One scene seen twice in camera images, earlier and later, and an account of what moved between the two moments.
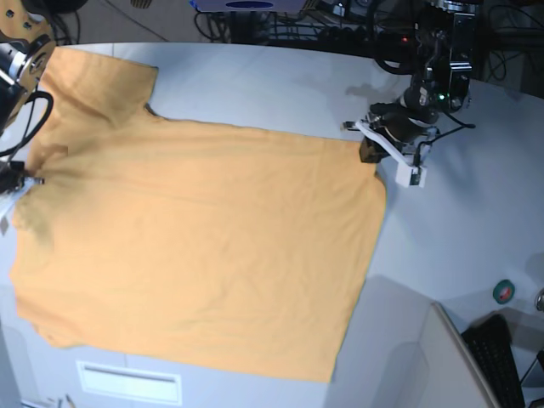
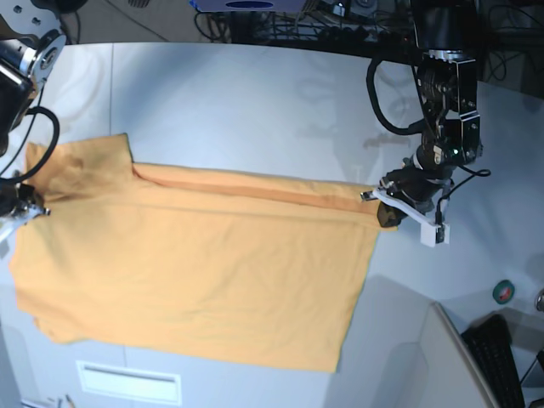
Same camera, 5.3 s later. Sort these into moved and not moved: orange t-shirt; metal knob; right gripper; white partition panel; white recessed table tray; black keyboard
Moved: right gripper; orange t-shirt
Not moved: white recessed table tray; metal knob; white partition panel; black keyboard
